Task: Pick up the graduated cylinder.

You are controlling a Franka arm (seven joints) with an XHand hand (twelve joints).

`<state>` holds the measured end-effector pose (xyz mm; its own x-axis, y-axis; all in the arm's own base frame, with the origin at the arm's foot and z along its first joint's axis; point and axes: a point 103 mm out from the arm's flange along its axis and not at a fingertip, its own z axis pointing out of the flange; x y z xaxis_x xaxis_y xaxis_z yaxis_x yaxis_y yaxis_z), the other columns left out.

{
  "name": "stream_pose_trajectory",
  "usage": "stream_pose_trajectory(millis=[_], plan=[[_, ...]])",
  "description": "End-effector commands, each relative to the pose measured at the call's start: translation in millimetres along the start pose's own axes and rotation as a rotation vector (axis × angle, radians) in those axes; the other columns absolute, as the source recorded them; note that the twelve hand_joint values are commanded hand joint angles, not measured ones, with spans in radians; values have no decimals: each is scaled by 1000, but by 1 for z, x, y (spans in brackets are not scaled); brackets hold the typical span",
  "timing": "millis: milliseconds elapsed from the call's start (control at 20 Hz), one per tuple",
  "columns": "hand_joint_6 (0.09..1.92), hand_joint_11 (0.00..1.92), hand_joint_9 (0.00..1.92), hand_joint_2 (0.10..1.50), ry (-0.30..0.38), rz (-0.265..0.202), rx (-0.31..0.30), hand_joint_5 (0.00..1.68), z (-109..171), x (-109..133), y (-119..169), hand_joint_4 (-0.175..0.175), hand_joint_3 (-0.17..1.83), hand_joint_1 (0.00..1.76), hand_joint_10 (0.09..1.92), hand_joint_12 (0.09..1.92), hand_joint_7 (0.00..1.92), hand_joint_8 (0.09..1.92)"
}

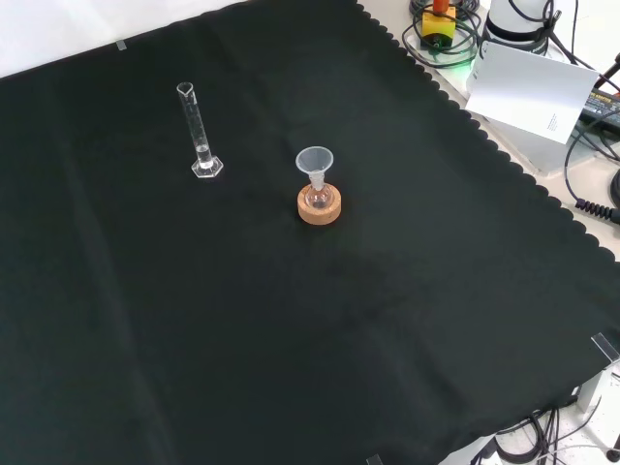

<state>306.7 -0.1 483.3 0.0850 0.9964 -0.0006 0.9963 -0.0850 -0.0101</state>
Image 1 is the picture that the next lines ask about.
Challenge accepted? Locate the black coiled cable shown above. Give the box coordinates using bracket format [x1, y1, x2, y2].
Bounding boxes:
[563, 115, 620, 223]

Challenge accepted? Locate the clear plastic funnel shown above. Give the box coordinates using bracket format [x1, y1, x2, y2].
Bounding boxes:
[294, 146, 332, 191]

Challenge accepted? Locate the clear glass graduated cylinder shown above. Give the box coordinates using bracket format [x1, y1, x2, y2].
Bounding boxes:
[175, 81, 225, 180]

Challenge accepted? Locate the cork ring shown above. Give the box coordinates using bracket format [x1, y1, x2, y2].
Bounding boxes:
[296, 183, 343, 226]

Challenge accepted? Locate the black power adapter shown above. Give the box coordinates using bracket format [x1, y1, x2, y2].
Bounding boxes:
[578, 89, 620, 128]

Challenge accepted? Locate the small round-bottom glass flask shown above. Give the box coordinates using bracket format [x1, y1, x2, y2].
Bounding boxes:
[305, 179, 332, 211]

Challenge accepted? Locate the black looped cable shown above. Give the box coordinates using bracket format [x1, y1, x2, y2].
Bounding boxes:
[401, 0, 483, 70]

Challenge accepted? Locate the black bench cloth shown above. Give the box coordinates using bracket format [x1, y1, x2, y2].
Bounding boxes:
[0, 0, 620, 465]

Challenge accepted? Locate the black cable bundle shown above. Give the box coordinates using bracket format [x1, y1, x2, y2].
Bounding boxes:
[469, 406, 620, 465]

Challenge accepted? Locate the yellow stop button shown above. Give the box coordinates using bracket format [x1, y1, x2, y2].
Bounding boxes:
[419, 0, 458, 50]

